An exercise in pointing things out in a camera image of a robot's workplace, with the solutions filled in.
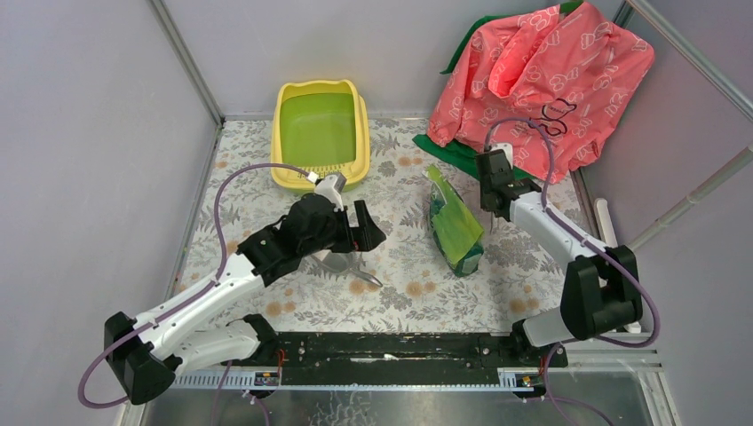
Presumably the green litter bag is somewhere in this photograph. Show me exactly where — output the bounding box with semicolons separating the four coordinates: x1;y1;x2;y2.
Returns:
424;165;484;278

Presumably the green cloth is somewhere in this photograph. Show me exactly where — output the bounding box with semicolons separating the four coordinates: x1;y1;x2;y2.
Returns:
414;2;588;183

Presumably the white metal pole stand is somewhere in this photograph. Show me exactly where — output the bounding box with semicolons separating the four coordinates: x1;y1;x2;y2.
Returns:
583;146;752;335

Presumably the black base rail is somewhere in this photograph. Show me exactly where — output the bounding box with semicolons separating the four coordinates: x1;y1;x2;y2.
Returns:
232;332;549;387

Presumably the yellow litter box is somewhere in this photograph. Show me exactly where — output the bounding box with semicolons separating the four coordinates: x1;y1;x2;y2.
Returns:
270;79;371;190

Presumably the silver metal scoop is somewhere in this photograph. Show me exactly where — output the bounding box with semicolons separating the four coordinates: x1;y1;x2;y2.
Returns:
311;250;384;288

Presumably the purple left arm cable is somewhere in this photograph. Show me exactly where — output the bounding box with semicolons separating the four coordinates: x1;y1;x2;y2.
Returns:
77;162;321;410

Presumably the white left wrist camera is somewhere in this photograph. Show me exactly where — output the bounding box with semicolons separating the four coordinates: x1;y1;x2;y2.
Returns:
306;171;346;211

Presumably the floral table mat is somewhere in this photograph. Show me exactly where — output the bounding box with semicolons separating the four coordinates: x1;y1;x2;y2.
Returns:
166;117;618;335

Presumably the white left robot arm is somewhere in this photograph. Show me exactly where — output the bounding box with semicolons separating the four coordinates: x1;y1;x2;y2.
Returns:
104;193;386;405

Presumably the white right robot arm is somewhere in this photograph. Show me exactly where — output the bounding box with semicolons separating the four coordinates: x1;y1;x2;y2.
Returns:
475;144;648;352

